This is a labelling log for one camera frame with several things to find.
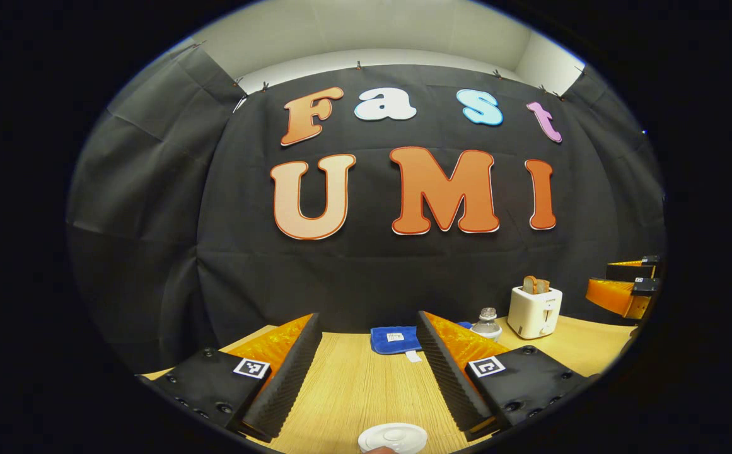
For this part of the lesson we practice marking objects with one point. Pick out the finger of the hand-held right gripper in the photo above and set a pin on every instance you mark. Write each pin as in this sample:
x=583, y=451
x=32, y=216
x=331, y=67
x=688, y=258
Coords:
x=630, y=270
x=615, y=296

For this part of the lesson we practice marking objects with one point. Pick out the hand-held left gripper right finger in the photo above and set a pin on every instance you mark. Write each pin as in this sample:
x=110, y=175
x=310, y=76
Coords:
x=451, y=391

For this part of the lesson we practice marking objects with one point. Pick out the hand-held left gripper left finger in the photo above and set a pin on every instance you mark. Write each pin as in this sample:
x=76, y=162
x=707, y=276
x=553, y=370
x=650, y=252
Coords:
x=287, y=391

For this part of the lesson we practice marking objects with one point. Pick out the white teacup lid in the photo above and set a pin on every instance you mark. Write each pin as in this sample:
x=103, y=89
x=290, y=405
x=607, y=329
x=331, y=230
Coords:
x=394, y=436

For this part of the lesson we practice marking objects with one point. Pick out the clear water bottle white label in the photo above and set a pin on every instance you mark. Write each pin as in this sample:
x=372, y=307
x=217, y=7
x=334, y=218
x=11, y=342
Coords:
x=487, y=326

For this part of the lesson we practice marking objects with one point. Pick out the toasted bread slice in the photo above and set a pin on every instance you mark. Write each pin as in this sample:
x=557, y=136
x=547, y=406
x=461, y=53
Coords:
x=543, y=287
x=529, y=285

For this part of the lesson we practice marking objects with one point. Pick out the blue towel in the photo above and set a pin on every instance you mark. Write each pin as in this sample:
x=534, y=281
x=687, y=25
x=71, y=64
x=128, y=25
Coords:
x=394, y=340

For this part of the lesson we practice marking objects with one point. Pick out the white toaster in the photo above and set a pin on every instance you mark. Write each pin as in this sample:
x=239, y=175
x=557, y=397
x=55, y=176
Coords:
x=533, y=315

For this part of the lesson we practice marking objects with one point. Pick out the black backdrop cloth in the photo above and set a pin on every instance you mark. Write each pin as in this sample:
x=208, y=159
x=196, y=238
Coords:
x=246, y=271

